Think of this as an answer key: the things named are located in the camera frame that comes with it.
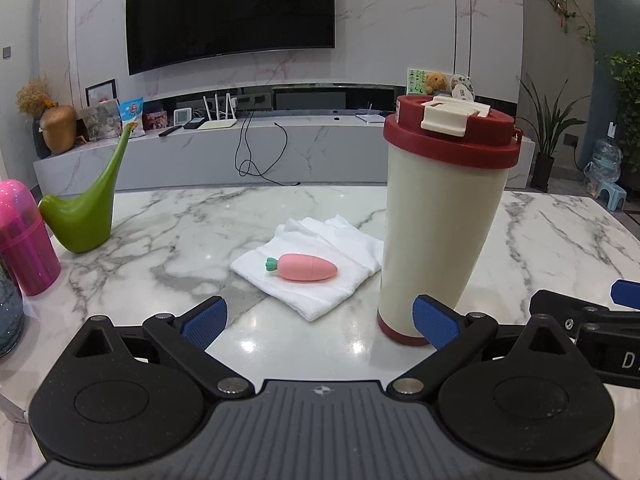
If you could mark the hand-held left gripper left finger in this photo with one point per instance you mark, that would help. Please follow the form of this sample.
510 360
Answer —
205 322

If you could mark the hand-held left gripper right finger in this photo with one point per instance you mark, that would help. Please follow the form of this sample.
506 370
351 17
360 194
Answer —
432 322

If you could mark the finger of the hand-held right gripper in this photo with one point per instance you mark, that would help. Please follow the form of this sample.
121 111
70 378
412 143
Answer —
565 310
626 294

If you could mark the cream tumbler with red lid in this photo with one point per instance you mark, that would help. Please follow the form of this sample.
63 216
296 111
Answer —
440 220

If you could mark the white towel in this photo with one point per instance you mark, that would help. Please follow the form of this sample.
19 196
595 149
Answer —
310 300

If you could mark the pink plastic container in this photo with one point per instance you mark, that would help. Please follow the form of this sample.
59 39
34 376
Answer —
25 250

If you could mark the light blue plastic stool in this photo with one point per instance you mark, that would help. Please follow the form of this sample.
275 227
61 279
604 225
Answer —
607 191

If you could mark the pink carrot-shaped case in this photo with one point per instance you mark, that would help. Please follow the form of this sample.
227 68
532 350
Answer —
305 267

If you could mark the clear water bottle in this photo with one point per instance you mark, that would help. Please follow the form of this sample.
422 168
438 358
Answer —
605 160

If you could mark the potted long-leaf plant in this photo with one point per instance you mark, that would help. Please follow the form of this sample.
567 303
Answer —
544 170

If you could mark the green watering can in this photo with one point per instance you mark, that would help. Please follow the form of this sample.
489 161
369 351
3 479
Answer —
90 220

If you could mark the marble television cabinet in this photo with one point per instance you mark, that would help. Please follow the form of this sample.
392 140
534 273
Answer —
350 150

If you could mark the black remote control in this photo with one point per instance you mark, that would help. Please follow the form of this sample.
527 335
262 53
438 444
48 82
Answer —
168 131

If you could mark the dark glass vase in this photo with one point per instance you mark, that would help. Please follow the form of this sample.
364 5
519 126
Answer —
10 310

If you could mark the small black device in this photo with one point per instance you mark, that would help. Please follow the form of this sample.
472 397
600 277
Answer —
194 123

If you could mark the white router with antennas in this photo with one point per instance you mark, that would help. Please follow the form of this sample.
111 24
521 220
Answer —
217 122

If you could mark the large leafy plant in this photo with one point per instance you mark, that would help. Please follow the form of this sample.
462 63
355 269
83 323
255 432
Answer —
627 90

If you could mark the small pink box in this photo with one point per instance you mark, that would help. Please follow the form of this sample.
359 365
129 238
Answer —
155 121

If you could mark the white desk thermometer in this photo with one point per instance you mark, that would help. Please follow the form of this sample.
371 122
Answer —
182 115

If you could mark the white notebook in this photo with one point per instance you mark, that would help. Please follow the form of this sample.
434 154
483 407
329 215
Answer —
370 118

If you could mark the blue snack bag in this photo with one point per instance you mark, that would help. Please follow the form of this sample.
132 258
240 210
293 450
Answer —
131 115

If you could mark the floral patterned gift bag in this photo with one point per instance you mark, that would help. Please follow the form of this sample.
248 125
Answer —
100 121

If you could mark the brown teddy bear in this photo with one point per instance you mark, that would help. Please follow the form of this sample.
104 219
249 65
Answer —
435 82

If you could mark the gold round vase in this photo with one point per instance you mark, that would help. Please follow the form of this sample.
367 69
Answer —
59 130

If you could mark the green illustrated card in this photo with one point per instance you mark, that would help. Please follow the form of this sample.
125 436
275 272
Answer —
416 80

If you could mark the dark slim vase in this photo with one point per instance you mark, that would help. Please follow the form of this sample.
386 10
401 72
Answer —
39 137

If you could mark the dried flower bouquet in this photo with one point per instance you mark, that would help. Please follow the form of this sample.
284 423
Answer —
34 97

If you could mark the wall socket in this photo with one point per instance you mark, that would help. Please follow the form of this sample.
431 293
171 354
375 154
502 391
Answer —
572 139

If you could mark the black picture frame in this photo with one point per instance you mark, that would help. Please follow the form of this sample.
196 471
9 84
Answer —
100 91

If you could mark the black wall television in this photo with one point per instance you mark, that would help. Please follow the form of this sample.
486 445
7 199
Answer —
230 10

